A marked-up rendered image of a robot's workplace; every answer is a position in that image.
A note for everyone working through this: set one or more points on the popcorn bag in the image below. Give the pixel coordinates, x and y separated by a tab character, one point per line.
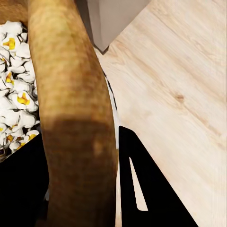
77	112

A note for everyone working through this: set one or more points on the fridge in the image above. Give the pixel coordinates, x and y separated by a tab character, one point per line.
104	20

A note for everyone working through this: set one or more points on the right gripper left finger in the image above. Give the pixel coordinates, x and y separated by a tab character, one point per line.
24	179

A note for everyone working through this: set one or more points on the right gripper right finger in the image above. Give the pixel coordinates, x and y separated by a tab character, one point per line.
165	209

